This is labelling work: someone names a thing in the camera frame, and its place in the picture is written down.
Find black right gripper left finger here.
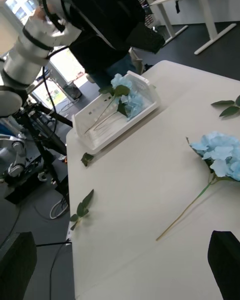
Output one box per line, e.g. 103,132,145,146
0,231,38,300

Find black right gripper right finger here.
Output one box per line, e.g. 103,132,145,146
207,230,240,300

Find pale blue artificial flower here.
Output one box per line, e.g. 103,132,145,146
84,73,133,135
93,99,141,131
93,89,145,131
155,130,240,242

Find green leaf twig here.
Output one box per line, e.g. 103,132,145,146
80,152,95,168
69,188,95,232
211,94,240,118

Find black tripod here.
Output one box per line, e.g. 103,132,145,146
14,102,74,206

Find shallow white box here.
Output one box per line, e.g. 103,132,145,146
71,70,161,155

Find white desk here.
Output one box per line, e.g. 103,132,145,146
146,0,238,56

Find shelf with goods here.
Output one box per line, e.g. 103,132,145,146
136,0,156,30

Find person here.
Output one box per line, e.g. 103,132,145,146
59,0,166,89

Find white floor cable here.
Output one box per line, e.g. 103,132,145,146
49,196,70,220

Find wire mesh waste bin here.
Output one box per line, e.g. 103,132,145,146
62,79,83,101

